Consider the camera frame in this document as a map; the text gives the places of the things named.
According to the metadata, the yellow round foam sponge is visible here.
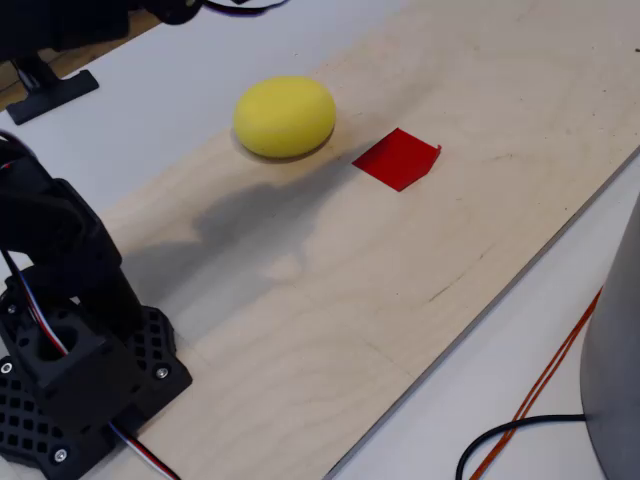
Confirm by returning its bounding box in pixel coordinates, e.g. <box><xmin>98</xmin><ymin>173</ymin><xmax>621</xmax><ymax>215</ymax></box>
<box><xmin>232</xmin><ymin>75</ymin><xmax>337</xmax><ymax>160</ymax></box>

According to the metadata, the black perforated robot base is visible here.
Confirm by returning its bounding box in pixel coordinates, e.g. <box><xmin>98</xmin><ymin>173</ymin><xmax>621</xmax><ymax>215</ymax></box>
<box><xmin>0</xmin><ymin>304</ymin><xmax>194</xmax><ymax>480</ymax></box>

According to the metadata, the red paper square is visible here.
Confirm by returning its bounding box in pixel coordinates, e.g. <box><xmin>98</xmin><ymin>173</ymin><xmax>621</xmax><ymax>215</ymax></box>
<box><xmin>351</xmin><ymin>127</ymin><xmax>443</xmax><ymax>193</ymax></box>

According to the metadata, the light plywood board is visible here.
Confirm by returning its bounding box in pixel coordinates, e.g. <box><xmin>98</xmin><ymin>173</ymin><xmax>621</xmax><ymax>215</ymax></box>
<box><xmin>74</xmin><ymin>0</ymin><xmax>640</xmax><ymax>480</ymax></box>

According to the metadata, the black stand foot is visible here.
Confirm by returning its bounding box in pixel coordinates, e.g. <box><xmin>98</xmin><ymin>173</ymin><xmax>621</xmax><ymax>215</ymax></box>
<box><xmin>4</xmin><ymin>55</ymin><xmax>100</xmax><ymax>126</ymax></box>

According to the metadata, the grey round lamp base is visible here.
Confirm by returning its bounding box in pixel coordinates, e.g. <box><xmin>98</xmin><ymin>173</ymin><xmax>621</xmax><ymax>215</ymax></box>
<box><xmin>579</xmin><ymin>192</ymin><xmax>640</xmax><ymax>480</ymax></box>

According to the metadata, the thin orange wire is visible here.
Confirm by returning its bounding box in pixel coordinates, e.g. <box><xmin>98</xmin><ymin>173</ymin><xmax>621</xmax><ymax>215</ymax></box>
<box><xmin>467</xmin><ymin>287</ymin><xmax>605</xmax><ymax>480</ymax></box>
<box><xmin>472</xmin><ymin>287</ymin><xmax>605</xmax><ymax>480</ymax></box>

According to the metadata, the red white black servo cable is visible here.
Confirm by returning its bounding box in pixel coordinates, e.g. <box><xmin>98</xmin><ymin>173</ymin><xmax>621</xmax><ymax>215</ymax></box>
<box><xmin>108</xmin><ymin>421</ymin><xmax>182</xmax><ymax>480</ymax></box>
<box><xmin>0</xmin><ymin>247</ymin><xmax>69</xmax><ymax>357</ymax></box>

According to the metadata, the thin black cable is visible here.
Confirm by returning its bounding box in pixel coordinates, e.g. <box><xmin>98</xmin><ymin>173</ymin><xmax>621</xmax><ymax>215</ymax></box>
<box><xmin>455</xmin><ymin>413</ymin><xmax>587</xmax><ymax>480</ymax></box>

